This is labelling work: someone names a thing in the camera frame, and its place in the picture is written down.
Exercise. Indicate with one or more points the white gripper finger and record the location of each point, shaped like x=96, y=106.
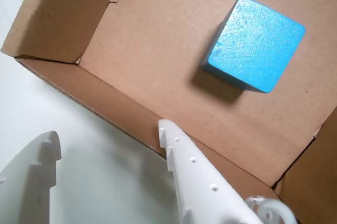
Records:
x=23, y=176
x=200, y=182

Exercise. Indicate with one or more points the blue cube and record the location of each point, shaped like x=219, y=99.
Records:
x=254, y=46

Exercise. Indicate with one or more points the brown cardboard box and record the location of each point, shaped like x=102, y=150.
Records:
x=158, y=58

